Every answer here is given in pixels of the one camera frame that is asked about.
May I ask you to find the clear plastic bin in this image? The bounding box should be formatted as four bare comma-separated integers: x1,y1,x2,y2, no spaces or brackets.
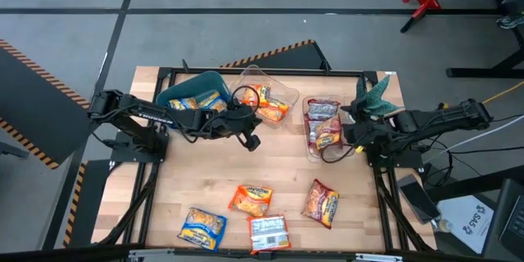
301,94,357,164
229,64,300,129

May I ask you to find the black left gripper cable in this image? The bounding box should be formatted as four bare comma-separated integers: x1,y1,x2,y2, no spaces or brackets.
230,84,261,112

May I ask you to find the black laptop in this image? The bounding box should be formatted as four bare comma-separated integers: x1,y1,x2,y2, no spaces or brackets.
482,178,524,261

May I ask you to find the green artificial plant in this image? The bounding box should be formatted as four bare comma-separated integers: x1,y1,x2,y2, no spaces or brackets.
341,75,404,118

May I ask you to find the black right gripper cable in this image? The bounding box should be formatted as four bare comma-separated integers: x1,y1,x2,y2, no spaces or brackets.
320,142,356,164

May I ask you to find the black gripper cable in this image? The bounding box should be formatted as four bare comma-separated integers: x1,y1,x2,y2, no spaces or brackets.
320,142,356,164
230,84,261,112

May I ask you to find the white printed paper sheet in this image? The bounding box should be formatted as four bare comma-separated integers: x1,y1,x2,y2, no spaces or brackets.
436,194,495,255

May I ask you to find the blue soy sauce ramen packet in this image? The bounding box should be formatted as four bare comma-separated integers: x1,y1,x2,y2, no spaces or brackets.
195,89,228,114
177,206,228,253
167,97,201,111

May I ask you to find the white floor cable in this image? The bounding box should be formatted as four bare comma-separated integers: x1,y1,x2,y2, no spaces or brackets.
423,114,524,160

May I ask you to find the person's shoe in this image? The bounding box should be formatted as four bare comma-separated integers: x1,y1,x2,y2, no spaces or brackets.
496,12,524,30

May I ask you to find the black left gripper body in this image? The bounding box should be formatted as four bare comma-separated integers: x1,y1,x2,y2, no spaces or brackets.
212,104,262,138

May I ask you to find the black hazard-striped floor mat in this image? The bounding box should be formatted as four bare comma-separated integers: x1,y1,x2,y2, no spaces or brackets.
0,39,99,169
63,159,111,251
220,39,332,71

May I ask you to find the black desk frame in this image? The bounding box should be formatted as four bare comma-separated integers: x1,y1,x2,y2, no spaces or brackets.
445,0,524,79

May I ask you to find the yellow floor cable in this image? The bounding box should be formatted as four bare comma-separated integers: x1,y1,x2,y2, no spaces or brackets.
482,80,524,106

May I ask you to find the black floor cable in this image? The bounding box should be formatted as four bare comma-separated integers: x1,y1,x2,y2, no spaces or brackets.
417,114,524,177

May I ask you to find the black metal table frame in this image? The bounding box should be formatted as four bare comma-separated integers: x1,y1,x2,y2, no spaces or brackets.
92,65,435,257

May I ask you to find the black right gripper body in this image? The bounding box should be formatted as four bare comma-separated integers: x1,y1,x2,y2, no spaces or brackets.
341,120,396,152

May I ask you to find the black smartphone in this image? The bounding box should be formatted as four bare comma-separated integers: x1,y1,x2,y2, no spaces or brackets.
395,174,442,224

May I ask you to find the red beef ramen packet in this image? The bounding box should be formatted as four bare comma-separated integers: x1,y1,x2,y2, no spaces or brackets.
305,97,341,122
301,178,341,230
305,119,324,151
314,115,344,151

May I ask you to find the blue-grey plastic bin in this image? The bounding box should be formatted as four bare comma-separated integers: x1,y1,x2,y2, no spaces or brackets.
155,70,233,115

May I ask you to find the orange ramen packet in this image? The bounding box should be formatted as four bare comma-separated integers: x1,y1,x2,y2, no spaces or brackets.
228,183,274,218
246,214,292,255
256,97,291,124
240,84,272,108

